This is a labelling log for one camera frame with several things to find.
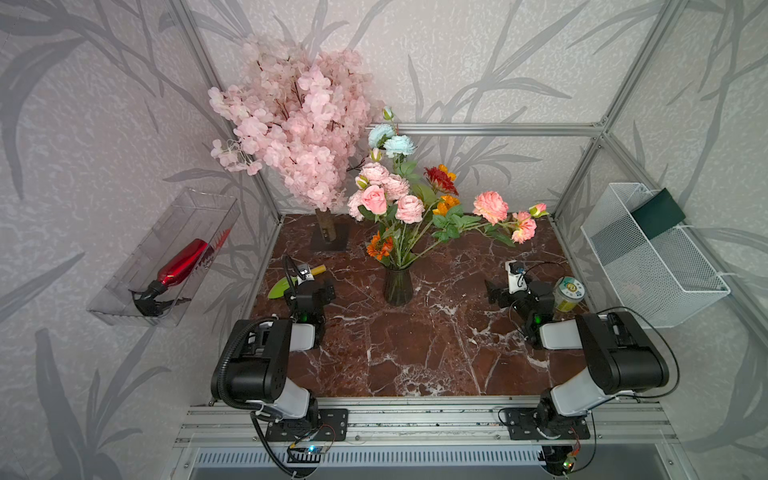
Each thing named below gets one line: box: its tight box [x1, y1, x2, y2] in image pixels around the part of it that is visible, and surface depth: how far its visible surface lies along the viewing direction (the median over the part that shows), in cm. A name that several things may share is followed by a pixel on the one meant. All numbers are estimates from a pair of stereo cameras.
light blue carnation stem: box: [368, 106, 421, 181], surface depth 76 cm
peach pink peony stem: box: [432, 191, 549, 247], surface depth 65 cm
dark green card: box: [630, 187, 686, 240], surface depth 72 cm
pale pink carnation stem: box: [359, 162, 410, 201], surface depth 71 cm
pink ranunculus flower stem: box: [348, 189, 426, 265], surface depth 71 cm
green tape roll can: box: [552, 276, 586, 312], surface depth 92 cm
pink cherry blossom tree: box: [207, 37, 374, 242], surface depth 72 cm
